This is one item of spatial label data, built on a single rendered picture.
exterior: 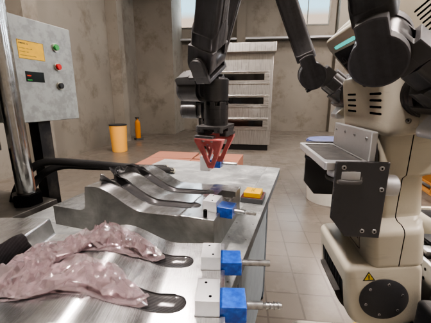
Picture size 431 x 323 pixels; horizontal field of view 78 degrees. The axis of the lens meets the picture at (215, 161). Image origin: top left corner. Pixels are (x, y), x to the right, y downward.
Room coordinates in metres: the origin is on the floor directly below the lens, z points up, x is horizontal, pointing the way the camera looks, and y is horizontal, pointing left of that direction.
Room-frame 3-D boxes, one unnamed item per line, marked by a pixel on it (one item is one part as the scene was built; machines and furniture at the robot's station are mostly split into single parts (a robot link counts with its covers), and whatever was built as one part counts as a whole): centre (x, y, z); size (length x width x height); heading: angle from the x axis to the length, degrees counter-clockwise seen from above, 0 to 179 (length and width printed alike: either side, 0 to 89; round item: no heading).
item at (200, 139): (0.62, 0.01, 1.05); 0.07 x 0.07 x 0.09; 71
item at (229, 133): (0.66, -0.01, 1.05); 0.07 x 0.07 x 0.09; 71
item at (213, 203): (0.62, -0.04, 0.89); 0.13 x 0.05 x 0.05; 71
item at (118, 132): (5.91, 2.18, 0.31); 0.40 x 0.39 x 0.61; 175
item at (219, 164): (0.94, -0.01, 0.94); 0.13 x 0.05 x 0.05; 71
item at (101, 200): (0.77, 0.20, 0.87); 0.50 x 0.26 x 0.14; 71
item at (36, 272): (0.41, 0.23, 0.90); 0.26 x 0.18 x 0.08; 88
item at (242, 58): (6.47, -0.46, 1.14); 1.75 x 1.35 x 2.28; 82
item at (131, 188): (0.75, 0.19, 0.92); 0.35 x 0.16 x 0.09; 71
